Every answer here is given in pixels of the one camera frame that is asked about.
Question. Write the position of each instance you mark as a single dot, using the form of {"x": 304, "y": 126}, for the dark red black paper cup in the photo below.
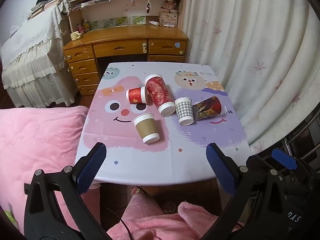
{"x": 207, "y": 108}

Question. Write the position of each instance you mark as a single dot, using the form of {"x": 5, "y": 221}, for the green printed cloth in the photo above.
{"x": 8, "y": 217}

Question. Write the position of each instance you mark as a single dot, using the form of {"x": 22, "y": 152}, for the white lace furniture cover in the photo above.
{"x": 32, "y": 60}

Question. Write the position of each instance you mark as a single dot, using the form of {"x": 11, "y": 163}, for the wooden desk hutch shelf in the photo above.
{"x": 105, "y": 7}

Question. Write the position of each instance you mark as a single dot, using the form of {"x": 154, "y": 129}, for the white floral curtain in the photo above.
{"x": 250, "y": 55}

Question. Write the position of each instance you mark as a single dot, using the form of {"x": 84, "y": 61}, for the small red paper cup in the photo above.
{"x": 136, "y": 95}

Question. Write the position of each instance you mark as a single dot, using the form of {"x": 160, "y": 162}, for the pink fleece blanket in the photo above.
{"x": 37, "y": 140}

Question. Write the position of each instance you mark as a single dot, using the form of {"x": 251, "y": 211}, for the pen holder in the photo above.
{"x": 84, "y": 26}

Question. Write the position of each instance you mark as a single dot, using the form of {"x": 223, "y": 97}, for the yellow mug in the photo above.
{"x": 74, "y": 35}

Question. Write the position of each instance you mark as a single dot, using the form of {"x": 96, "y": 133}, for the printed cardboard box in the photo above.
{"x": 168, "y": 18}

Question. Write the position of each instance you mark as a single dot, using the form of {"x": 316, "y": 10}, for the wooden desk with drawers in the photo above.
{"x": 120, "y": 47}

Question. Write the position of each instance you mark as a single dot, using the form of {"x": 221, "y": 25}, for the stack of books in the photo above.
{"x": 42, "y": 6}

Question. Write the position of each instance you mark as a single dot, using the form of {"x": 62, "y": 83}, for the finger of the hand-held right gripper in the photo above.
{"x": 283, "y": 158}

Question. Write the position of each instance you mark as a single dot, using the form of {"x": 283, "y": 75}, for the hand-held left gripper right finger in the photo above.
{"x": 221, "y": 170}

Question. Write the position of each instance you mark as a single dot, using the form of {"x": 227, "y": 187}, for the brown paper cup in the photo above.
{"x": 146, "y": 128}

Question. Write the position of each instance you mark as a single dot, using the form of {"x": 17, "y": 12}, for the grey checked paper cup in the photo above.
{"x": 184, "y": 110}

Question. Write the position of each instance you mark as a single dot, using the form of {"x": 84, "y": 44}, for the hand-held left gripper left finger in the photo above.
{"x": 91, "y": 168}

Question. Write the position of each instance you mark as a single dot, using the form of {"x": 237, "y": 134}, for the chrome metal rack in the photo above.
{"x": 302, "y": 137}

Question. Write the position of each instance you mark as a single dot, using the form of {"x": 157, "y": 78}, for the cartoon printed tablecloth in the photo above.
{"x": 160, "y": 155}

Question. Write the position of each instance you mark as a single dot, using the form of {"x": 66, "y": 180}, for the grape picture strip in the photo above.
{"x": 117, "y": 21}

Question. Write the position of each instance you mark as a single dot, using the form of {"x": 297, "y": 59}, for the white tube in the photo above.
{"x": 154, "y": 23}

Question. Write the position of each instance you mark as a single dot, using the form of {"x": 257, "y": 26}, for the tall red patterned paper cup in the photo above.
{"x": 159, "y": 95}

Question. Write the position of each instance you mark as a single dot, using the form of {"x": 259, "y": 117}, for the hanging keys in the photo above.
{"x": 149, "y": 7}

